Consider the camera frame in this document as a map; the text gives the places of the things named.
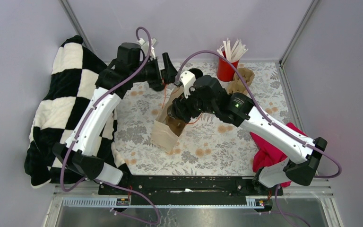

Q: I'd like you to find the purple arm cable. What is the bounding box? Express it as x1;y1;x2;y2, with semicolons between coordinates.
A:
59;26;162;226
174;50;342;227

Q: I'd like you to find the brown cardboard cup carrier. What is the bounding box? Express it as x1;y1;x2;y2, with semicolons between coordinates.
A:
226;68;255;95

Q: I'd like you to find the white wrapped straws bundle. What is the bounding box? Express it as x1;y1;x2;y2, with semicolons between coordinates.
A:
216;38;248;63

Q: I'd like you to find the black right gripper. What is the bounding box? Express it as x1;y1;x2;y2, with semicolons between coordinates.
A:
173;86;217;123

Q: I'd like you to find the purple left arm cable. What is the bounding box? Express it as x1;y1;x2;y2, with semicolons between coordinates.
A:
59;26;162;226

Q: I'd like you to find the red cup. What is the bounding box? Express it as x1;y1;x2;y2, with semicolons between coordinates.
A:
216;58;235;82

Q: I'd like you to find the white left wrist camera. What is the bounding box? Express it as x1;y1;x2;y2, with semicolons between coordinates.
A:
138;38;157;60

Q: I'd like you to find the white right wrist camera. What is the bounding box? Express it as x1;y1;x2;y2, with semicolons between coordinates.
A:
180;70;196;98

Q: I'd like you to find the floral tablecloth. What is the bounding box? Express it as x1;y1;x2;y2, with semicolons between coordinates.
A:
105;62;290;177

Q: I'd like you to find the aluminium front frame rail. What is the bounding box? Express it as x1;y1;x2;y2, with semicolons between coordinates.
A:
43;175;343;227

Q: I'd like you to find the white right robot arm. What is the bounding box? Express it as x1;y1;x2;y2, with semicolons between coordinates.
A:
167;71;327;195

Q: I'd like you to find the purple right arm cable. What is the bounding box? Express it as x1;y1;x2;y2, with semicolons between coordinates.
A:
174;50;342;227

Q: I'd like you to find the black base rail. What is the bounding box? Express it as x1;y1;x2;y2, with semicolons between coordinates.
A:
98;175;284;207

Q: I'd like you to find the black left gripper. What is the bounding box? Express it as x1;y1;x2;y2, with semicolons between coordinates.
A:
131;52;179;87

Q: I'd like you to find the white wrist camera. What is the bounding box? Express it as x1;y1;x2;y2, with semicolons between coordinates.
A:
180;70;196;98
138;38;157;60

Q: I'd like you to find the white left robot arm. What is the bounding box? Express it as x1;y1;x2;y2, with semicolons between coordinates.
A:
53;40;177;194

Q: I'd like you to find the stack of black cups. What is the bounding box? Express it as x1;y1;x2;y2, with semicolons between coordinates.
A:
189;68;203;79

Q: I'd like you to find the crumpled magenta cloth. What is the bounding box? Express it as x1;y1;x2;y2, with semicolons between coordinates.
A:
250;122;307;188

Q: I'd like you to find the tan paper bag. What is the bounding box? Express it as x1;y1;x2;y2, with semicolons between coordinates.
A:
151;87;201;153

